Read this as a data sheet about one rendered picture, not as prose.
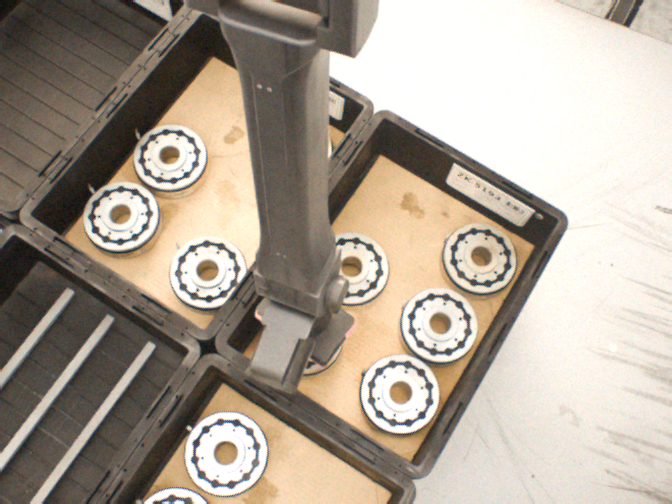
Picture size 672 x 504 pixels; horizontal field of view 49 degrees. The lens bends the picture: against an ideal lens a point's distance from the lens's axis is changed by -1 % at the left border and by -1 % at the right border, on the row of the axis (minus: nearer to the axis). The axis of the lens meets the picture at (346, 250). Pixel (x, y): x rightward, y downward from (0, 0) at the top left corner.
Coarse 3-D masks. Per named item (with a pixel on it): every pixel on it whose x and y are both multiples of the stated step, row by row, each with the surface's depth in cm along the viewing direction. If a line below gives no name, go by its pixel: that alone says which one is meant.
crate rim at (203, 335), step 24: (192, 24) 105; (168, 48) 103; (144, 72) 101; (120, 96) 100; (360, 96) 102; (96, 120) 99; (360, 120) 101; (48, 192) 95; (24, 216) 93; (48, 240) 93; (96, 264) 92; (120, 288) 91; (240, 288) 94; (168, 312) 92; (192, 336) 90
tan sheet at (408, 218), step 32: (384, 160) 110; (384, 192) 109; (416, 192) 109; (352, 224) 107; (384, 224) 107; (416, 224) 107; (448, 224) 108; (416, 256) 106; (480, 256) 106; (416, 288) 104; (448, 288) 104; (384, 320) 102; (480, 320) 103; (352, 352) 101; (384, 352) 101; (320, 384) 99; (352, 384) 99; (448, 384) 100; (352, 416) 98; (416, 448) 97
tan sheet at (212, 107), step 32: (224, 64) 114; (192, 96) 112; (224, 96) 112; (192, 128) 110; (224, 128) 110; (128, 160) 108; (224, 160) 109; (224, 192) 107; (192, 224) 105; (224, 224) 105; (256, 224) 106; (96, 256) 103; (160, 256) 103; (160, 288) 102; (192, 320) 101
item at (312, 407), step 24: (384, 120) 102; (408, 120) 102; (360, 144) 101; (432, 144) 101; (336, 168) 98; (480, 168) 100; (528, 192) 99; (552, 216) 98; (552, 240) 97; (528, 288) 95; (240, 312) 91; (216, 336) 90; (504, 336) 92; (240, 360) 89; (480, 360) 91; (312, 408) 88; (456, 408) 90; (360, 432) 87; (384, 456) 87; (432, 456) 87
